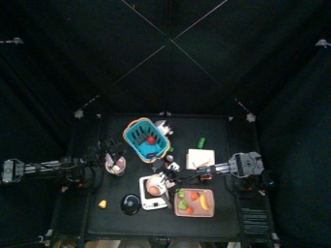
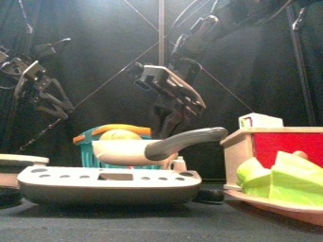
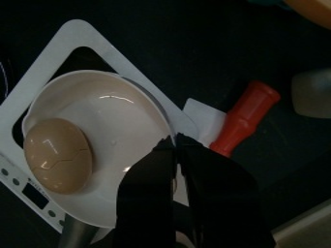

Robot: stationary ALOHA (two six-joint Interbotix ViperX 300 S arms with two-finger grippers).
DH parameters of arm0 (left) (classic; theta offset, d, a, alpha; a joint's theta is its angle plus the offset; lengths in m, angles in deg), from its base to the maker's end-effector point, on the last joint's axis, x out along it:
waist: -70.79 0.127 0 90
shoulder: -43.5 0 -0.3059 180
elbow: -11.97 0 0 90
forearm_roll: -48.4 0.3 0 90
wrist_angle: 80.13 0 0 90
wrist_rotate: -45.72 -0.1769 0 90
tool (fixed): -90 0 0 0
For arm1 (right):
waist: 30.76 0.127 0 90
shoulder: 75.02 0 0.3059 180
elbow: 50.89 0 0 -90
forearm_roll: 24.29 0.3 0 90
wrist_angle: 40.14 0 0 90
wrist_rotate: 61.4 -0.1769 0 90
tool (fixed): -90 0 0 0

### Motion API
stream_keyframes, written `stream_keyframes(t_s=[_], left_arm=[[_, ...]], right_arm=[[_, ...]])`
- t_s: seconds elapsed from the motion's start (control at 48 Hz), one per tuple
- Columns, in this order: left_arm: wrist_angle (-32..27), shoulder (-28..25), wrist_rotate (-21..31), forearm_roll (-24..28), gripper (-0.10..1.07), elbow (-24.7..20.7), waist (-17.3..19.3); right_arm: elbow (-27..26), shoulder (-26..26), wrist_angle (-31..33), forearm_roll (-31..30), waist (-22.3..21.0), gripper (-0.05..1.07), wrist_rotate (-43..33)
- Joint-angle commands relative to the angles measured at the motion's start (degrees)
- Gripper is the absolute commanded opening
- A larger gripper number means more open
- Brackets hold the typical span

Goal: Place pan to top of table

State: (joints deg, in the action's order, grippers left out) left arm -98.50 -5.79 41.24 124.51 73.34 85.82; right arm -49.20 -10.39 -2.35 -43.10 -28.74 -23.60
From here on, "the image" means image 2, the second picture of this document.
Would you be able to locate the thin diagonal brace wire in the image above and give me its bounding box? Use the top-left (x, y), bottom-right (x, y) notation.
top-left (18, 42), bottom-right (162, 151)
top-left (123, 0), bottom-right (257, 106)

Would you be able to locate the white pan with gray handle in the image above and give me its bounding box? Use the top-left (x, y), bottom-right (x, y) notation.
top-left (91, 126), bottom-right (230, 167)

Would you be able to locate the grey kitchen scale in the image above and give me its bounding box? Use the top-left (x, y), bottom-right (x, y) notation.
top-left (17, 165), bottom-right (203, 206)

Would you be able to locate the gray wrist camera box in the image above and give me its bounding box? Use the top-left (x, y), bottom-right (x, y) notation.
top-left (133, 63), bottom-right (209, 119)

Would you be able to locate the small white toy bottle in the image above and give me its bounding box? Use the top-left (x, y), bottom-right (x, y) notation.
top-left (170, 156), bottom-right (190, 173)

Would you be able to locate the small black object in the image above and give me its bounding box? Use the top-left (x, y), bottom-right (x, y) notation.
top-left (194, 188), bottom-right (227, 203)

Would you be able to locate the vertical metal frame pole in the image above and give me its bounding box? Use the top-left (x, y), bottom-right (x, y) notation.
top-left (158, 0), bottom-right (167, 67)

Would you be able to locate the small white printed box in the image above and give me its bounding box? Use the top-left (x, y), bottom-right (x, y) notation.
top-left (238, 112), bottom-right (286, 130)

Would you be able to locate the teal basket with orange handle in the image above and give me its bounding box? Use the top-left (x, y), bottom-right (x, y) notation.
top-left (73, 123), bottom-right (154, 170)

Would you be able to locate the beige cracked toy egg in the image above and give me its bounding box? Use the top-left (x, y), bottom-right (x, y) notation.
top-left (99, 129), bottom-right (145, 142)

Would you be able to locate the round wooden block white top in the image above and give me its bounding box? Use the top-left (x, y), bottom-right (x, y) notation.
top-left (0, 153), bottom-right (51, 191)

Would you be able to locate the green toy lettuce leaf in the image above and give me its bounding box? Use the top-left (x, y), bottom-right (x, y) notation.
top-left (267, 149), bottom-right (323, 208)
top-left (235, 156), bottom-right (274, 199)

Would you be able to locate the wooden box with red panel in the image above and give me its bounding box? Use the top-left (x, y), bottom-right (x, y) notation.
top-left (219, 126), bottom-right (323, 191)

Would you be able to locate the black metal frame pole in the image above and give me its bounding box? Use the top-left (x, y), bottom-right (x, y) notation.
top-left (285, 2), bottom-right (318, 127)

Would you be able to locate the small tan wooden knob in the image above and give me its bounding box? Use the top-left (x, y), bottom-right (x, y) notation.
top-left (293, 149), bottom-right (312, 161)

